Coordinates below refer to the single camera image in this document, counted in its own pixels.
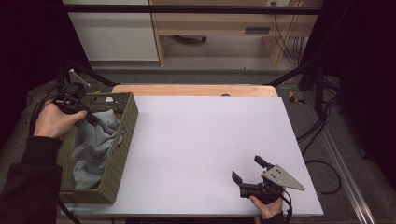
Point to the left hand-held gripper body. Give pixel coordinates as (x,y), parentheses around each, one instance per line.
(69,100)

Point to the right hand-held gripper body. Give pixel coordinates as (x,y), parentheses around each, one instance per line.
(270,183)

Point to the grey cloth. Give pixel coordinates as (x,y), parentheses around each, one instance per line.
(93,149)

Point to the green woven basket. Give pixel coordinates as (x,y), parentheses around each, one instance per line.
(120,146)

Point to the person's right hand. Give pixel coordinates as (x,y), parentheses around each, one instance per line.
(268,207)

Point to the person's left hand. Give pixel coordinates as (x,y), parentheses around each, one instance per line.
(53,121)

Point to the black metal stand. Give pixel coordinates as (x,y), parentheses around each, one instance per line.
(311,74)
(93,76)

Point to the black curtain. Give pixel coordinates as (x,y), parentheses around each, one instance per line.
(364,62)
(28,46)

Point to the yellow and black tool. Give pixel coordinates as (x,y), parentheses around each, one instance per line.
(294,98)

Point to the white cabinet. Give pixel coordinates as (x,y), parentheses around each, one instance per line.
(115,34)

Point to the black horizontal bar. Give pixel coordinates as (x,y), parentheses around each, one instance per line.
(186,9)

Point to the wooden desk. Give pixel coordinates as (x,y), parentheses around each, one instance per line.
(211,23)

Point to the aluminium floor rail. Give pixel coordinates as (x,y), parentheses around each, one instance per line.
(345,168)

